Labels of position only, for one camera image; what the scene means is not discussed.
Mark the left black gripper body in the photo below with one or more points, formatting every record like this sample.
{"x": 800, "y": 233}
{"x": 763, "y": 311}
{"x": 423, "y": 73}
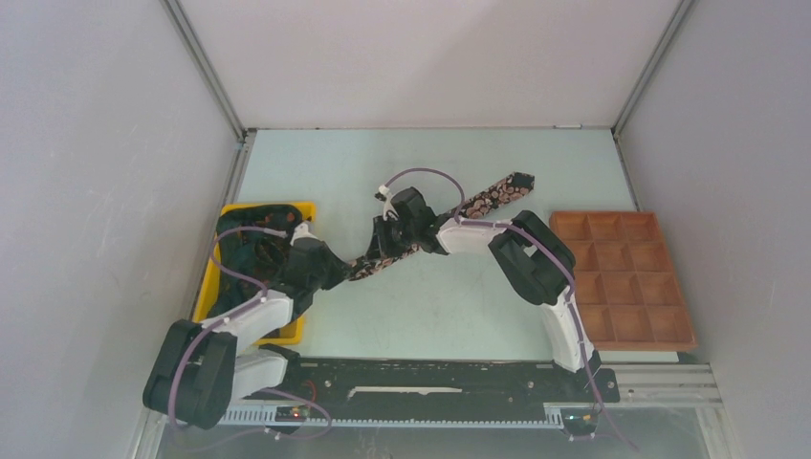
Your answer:
{"x": 328, "y": 274}

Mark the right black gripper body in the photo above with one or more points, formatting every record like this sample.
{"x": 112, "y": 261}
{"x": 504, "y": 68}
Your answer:
{"x": 393, "y": 232}

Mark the pink rose floral tie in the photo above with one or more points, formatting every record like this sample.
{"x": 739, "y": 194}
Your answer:
{"x": 512, "y": 188}

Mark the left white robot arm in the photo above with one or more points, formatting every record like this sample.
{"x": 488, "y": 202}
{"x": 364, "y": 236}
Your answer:
{"x": 202, "y": 368}

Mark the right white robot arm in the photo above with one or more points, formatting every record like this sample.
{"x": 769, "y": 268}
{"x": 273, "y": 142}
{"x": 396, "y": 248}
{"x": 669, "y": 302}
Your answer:
{"x": 537, "y": 264}

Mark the pile of dark ties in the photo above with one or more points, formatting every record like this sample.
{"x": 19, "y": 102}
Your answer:
{"x": 252, "y": 253}

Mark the yellow plastic bin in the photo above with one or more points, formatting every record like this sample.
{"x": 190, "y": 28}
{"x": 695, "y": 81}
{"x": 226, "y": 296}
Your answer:
{"x": 209, "y": 289}

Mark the brown compartment tray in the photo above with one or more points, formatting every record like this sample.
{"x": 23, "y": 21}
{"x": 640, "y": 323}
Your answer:
{"x": 627, "y": 289}

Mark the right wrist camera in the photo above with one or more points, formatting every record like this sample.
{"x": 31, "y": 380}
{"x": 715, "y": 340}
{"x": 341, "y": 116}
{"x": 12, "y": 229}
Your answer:
{"x": 411, "y": 210}

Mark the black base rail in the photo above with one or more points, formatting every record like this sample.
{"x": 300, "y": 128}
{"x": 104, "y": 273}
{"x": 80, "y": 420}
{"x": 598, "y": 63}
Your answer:
{"x": 444, "y": 391}

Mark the aluminium frame rail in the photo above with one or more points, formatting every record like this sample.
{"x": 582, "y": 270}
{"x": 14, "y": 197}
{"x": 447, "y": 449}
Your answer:
{"x": 643, "y": 385}

